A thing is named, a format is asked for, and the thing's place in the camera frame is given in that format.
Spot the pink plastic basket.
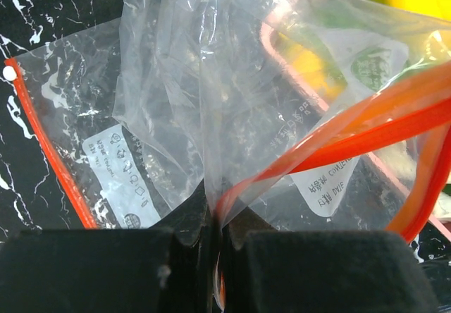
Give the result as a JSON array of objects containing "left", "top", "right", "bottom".
[{"left": 261, "top": 0, "right": 450, "bottom": 240}]

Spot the yellow banana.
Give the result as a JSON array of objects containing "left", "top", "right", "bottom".
[{"left": 273, "top": 32, "right": 347, "bottom": 103}]

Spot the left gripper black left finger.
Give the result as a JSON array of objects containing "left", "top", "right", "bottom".
[{"left": 1, "top": 185, "right": 213, "bottom": 312}]

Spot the red zipper clear bag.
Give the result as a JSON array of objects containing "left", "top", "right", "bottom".
[
  {"left": 4, "top": 19, "right": 201, "bottom": 228},
  {"left": 112, "top": 0, "right": 451, "bottom": 307}
]

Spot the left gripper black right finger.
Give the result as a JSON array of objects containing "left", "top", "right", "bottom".
[{"left": 221, "top": 209, "right": 439, "bottom": 312}]

